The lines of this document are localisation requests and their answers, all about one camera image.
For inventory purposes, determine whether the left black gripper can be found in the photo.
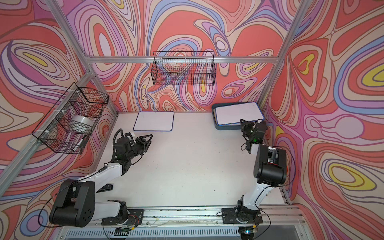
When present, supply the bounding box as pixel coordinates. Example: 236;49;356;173
125;135;153;162

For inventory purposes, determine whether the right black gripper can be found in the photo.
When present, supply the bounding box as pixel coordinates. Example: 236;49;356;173
240;118;255;141

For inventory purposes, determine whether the blue-framed whiteboard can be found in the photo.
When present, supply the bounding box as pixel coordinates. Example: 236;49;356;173
213;102;265;126
133;112;175;132

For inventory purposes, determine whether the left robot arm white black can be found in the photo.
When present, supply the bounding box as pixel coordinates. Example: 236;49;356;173
49;133;153;228

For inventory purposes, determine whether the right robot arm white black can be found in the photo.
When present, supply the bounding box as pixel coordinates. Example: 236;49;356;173
235;119;287;224

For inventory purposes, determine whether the teal plastic storage box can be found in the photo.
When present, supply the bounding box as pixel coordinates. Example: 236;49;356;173
212;102;265;131

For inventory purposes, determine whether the silver tape roll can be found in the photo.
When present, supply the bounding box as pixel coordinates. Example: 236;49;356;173
70;115;94;134

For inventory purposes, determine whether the marker in wire basket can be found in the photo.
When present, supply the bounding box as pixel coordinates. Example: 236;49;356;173
73;135;87;151

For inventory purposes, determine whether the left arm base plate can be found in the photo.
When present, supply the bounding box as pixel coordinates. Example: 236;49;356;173
102;209;144;227

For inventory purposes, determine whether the back black wire basket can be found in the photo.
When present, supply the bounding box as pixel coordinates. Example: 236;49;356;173
151;50;217;86

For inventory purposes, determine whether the black wire basket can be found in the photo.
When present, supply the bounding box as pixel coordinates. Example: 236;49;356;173
32;83;109;155
151;50;217;86

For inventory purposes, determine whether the left black wire basket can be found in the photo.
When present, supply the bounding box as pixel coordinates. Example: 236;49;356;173
32;83;109;155

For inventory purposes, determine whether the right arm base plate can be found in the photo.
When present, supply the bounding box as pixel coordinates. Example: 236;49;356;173
221;208;263;225

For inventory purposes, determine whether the aluminium front rail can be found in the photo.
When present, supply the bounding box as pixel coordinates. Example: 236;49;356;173
87;205;307;229

